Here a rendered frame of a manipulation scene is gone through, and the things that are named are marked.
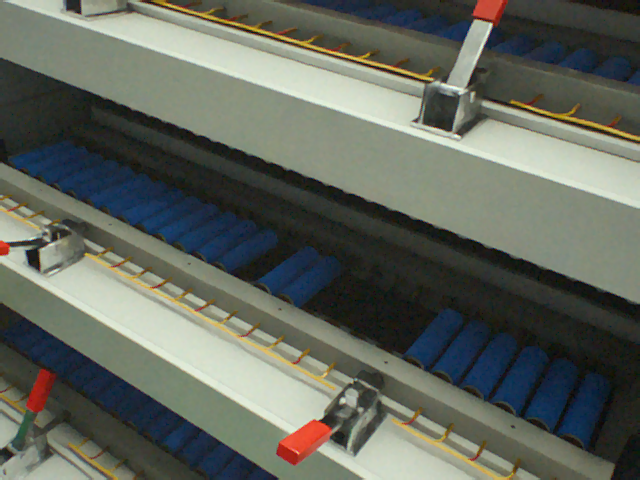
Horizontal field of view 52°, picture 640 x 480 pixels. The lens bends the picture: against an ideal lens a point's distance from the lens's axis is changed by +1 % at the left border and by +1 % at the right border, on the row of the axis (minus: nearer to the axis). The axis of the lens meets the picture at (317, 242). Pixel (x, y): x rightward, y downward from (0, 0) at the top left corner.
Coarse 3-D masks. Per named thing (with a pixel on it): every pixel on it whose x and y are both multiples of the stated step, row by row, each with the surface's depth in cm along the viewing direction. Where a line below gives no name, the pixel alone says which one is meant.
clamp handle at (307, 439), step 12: (348, 396) 37; (336, 408) 37; (348, 408) 38; (312, 420) 35; (324, 420) 36; (336, 420) 36; (348, 420) 37; (300, 432) 33; (312, 432) 34; (324, 432) 34; (288, 444) 32; (300, 444) 32; (312, 444) 33; (288, 456) 32; (300, 456) 32
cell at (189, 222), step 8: (200, 208) 56; (208, 208) 56; (216, 208) 56; (184, 216) 54; (192, 216) 54; (200, 216) 55; (208, 216) 55; (216, 216) 56; (168, 224) 53; (176, 224) 53; (184, 224) 53; (192, 224) 54; (200, 224) 54; (160, 232) 52; (168, 232) 52; (176, 232) 53; (184, 232) 53; (168, 240) 52
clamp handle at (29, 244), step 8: (48, 232) 49; (0, 240) 46; (16, 240) 47; (24, 240) 48; (32, 240) 48; (40, 240) 49; (48, 240) 49; (0, 248) 45; (8, 248) 46; (16, 248) 47; (24, 248) 47; (32, 248) 48
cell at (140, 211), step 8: (168, 192) 57; (176, 192) 58; (152, 200) 56; (160, 200) 56; (168, 200) 57; (176, 200) 57; (136, 208) 54; (144, 208) 55; (152, 208) 55; (160, 208) 56; (128, 216) 54; (136, 216) 54; (144, 216) 55
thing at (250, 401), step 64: (0, 128) 63; (64, 128) 69; (128, 128) 65; (0, 256) 50; (320, 256) 55; (448, 256) 50; (64, 320) 48; (128, 320) 46; (192, 320) 46; (192, 384) 42; (256, 384) 42; (320, 384) 42; (256, 448) 41; (320, 448) 38; (384, 448) 38; (448, 448) 39
